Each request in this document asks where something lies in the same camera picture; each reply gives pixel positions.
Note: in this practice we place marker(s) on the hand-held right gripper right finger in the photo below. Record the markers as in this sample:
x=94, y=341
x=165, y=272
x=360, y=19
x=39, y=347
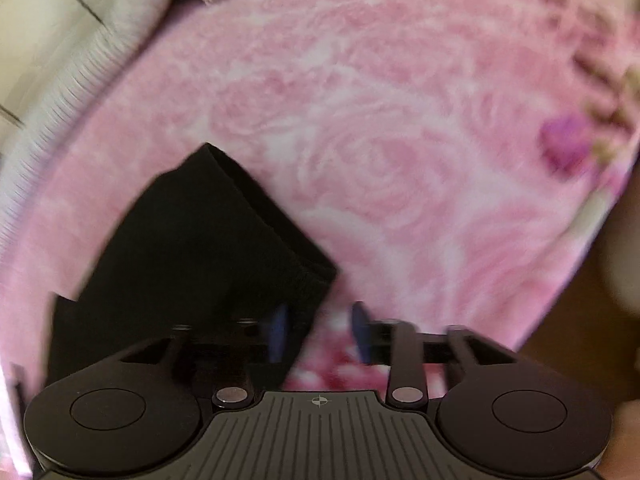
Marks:
x=361, y=332

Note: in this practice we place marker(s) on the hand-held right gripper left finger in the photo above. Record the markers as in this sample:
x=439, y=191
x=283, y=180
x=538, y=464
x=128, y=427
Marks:
x=278, y=334

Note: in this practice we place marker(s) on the black hoodie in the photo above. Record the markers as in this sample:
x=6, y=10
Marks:
x=200, y=255

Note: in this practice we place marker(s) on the pink rose bedsheet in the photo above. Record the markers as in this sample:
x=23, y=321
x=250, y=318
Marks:
x=380, y=160

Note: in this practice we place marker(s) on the grey striped quilt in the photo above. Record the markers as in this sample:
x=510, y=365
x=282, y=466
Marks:
x=95, y=75

